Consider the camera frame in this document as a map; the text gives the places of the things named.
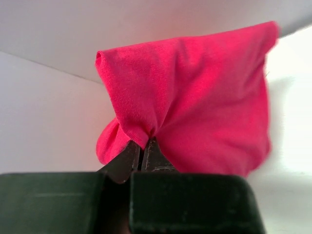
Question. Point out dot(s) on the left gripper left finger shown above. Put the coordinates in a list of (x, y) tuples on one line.
[(69, 202)]

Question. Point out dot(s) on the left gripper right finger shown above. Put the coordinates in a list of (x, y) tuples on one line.
[(165, 201)]

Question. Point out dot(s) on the crimson red t-shirt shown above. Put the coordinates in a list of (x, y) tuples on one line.
[(203, 98)]

